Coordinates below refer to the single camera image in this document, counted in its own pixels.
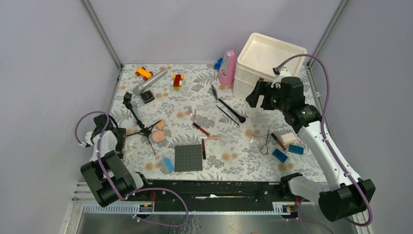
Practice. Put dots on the clear plastic bag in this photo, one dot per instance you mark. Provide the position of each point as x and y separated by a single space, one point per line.
258 140

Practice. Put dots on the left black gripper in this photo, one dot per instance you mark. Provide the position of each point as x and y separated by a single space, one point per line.
121 132

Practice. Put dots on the thin black makeup brush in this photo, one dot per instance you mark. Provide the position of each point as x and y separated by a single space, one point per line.
225 113

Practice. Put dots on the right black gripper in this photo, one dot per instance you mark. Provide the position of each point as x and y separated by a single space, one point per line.
262 88

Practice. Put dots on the cream three-drawer organizer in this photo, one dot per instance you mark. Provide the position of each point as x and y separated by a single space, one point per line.
259 55

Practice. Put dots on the red black lip gloss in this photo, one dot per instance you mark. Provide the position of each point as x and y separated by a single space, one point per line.
201 129

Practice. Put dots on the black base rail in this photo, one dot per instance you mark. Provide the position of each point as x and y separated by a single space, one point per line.
214 196

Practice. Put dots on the black mini tripod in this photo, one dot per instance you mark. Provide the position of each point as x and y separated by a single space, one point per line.
144 131

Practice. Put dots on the brown red makeup pencil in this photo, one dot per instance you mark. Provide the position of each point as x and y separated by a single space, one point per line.
278 141

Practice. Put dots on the black square compact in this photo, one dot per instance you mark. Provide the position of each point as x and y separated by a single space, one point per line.
147 96

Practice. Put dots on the blue lego brick right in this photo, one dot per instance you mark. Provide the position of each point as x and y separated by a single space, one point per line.
296 149

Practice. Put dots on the thin pink stick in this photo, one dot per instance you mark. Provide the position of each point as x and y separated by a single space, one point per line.
194 116

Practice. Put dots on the small peach makeup sponge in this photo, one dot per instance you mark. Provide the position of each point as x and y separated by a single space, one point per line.
160 125

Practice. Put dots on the grey lego baseplate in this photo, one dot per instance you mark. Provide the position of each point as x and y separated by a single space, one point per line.
188 158

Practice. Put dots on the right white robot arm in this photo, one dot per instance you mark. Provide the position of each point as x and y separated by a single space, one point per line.
345 193

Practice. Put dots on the blue toy brick back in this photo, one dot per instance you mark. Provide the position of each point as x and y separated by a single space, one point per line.
218 64

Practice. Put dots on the round peach makeup sponge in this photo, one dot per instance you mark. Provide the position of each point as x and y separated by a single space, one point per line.
158 136

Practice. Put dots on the white cosmetic box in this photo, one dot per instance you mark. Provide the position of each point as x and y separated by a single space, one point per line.
288 138

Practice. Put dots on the red yellow toy figure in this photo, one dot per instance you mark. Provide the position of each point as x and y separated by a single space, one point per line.
177 80

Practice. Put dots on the dark red lipstick tube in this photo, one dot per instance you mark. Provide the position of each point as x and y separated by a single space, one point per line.
203 149

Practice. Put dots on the black makeup brush large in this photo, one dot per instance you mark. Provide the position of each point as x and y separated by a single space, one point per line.
241 119

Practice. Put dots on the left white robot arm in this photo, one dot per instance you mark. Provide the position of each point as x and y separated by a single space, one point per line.
105 173

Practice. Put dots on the blue lego brick left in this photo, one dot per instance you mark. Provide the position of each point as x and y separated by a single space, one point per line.
282 157

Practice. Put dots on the blue grey lego brick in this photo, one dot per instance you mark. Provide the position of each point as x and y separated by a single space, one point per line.
167 165

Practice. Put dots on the orange toy car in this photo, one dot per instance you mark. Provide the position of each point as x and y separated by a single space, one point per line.
142 72

